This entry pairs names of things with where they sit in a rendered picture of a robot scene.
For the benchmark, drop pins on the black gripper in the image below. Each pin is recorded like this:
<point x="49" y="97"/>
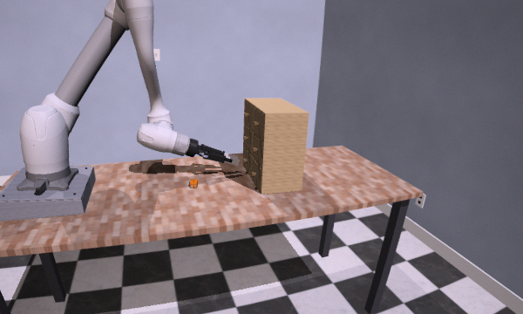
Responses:
<point x="210" y="153"/>

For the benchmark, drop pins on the brown wooden drawer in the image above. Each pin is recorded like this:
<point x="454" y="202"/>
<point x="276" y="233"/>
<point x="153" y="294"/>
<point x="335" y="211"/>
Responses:
<point x="249" y="112"/>
<point x="257" y="148"/>
<point x="259" y="125"/>
<point x="248" y="135"/>
<point x="247" y="158"/>
<point x="256" y="174"/>

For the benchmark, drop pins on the light wooden chest of drawers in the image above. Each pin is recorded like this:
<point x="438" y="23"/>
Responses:
<point x="284" y="145"/>

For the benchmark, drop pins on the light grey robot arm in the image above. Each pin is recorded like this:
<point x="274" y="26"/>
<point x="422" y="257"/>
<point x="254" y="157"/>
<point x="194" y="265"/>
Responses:
<point x="42" y="130"/>

